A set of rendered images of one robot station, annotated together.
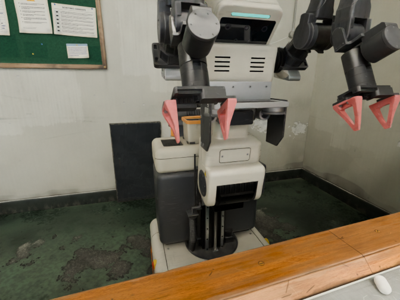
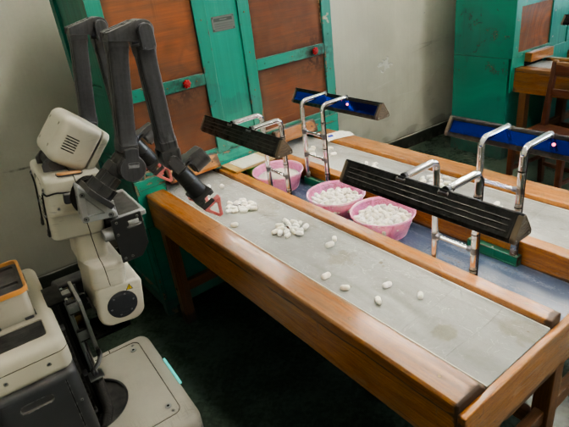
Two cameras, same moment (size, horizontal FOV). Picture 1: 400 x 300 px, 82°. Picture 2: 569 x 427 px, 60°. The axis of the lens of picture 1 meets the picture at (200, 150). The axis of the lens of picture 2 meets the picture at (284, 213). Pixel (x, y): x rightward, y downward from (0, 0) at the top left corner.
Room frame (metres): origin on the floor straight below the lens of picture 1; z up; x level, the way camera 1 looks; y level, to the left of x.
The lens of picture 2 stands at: (0.63, 1.54, 1.72)
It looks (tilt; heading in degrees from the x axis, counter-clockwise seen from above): 27 degrees down; 254
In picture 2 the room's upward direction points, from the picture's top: 7 degrees counter-clockwise
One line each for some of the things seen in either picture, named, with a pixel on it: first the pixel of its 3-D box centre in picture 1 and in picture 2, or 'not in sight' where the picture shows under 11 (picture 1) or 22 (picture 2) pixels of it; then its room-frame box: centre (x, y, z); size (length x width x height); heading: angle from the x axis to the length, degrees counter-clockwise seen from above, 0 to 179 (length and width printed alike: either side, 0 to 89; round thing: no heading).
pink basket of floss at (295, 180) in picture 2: not in sight; (278, 177); (-0.01, -0.76, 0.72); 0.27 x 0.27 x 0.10
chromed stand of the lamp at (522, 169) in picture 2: not in sight; (510, 193); (-0.57, 0.26, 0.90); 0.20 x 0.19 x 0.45; 108
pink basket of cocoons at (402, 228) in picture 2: not in sight; (382, 220); (-0.24, -0.08, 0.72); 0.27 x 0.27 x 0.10
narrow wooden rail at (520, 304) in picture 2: not in sight; (334, 229); (-0.05, -0.14, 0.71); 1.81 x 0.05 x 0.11; 108
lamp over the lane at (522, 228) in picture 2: not in sight; (422, 193); (-0.11, 0.41, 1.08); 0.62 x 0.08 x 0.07; 108
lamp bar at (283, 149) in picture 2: not in sight; (240, 133); (0.20, -0.51, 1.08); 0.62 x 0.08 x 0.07; 108
